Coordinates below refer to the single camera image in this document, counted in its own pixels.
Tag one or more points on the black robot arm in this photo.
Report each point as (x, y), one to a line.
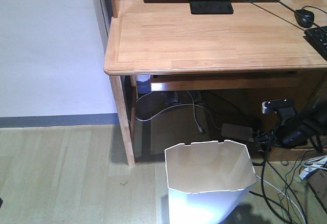
(293, 129)

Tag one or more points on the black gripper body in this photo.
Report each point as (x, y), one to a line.
(290, 135)

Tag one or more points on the white power strip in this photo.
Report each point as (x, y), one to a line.
(237, 132)

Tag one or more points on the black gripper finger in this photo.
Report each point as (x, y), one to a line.
(262, 140)

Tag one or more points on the black keyboard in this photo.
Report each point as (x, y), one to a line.
(316, 37)

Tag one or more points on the wooden desk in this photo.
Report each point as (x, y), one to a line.
(259, 45)

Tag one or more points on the black computer mouse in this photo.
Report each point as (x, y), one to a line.
(304, 18)

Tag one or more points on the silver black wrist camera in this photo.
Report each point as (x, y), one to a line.
(283, 108)

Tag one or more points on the black monitor stand base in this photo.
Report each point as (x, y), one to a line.
(205, 7)

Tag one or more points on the white plastic trash bin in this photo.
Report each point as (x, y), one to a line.
(207, 180)

